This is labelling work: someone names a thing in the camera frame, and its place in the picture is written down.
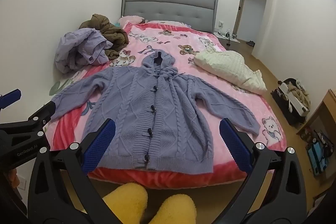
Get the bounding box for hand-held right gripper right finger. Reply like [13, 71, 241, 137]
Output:
[220, 118, 309, 224]

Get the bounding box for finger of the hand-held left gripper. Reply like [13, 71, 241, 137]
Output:
[0, 101, 57, 139]
[0, 89, 22, 111]

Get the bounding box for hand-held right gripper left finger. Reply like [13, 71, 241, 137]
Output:
[28, 118, 116, 224]

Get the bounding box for purple knit hooded cardigan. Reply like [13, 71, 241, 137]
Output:
[51, 50, 261, 174]

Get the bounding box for yellow fuzzy slipper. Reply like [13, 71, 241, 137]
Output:
[148, 194, 197, 224]
[102, 182, 148, 224]

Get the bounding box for black bag with clutter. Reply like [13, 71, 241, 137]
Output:
[271, 78, 311, 127]

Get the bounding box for lavender puffer jacket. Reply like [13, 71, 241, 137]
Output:
[55, 28, 114, 73]

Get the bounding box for wooden cabinet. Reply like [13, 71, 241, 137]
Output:
[297, 89, 336, 188]

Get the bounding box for grey nightstand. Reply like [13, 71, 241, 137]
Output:
[213, 31, 240, 46]

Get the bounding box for brown fuzzy garment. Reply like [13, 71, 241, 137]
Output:
[79, 13, 130, 60]

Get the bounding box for pink printed blanket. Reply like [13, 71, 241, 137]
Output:
[45, 20, 285, 189]

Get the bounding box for pink pillow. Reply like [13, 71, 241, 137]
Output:
[118, 15, 145, 28]

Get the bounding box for wooden door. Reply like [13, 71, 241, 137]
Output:
[234, 0, 248, 38]

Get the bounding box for grey upholstered bed headboard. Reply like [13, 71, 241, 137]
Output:
[121, 0, 219, 34]

